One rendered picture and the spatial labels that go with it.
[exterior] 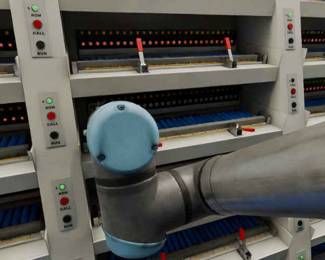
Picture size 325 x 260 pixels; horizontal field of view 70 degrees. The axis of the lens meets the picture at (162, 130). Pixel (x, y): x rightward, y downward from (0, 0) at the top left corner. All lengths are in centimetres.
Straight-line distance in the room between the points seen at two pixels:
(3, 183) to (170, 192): 39
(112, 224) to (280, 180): 22
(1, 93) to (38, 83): 8
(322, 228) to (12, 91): 106
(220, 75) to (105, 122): 47
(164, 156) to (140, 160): 33
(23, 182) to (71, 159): 11
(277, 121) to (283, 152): 60
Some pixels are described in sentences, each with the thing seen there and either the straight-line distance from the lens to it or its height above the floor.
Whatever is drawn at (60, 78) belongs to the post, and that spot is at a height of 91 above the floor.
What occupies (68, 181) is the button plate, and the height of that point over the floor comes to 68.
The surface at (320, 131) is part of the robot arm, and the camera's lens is 23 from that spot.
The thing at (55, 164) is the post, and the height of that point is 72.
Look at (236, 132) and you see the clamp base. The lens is 72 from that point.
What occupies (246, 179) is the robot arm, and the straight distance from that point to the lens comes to 27.
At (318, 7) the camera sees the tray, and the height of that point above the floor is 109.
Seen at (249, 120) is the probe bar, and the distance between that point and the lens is 80.
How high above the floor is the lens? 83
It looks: 6 degrees down
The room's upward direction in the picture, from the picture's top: 6 degrees counter-clockwise
